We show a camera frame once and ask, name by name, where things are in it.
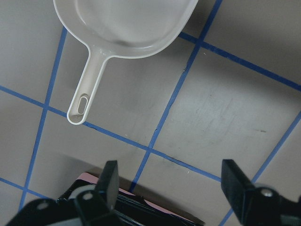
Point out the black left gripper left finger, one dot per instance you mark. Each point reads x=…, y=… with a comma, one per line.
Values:
x=90, y=205

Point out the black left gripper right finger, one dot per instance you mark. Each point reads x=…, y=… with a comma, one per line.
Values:
x=256, y=205

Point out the beige plastic dustpan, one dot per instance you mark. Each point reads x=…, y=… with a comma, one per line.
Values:
x=128, y=29

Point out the bin with black trash bag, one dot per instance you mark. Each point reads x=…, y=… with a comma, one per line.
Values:
x=134, y=210

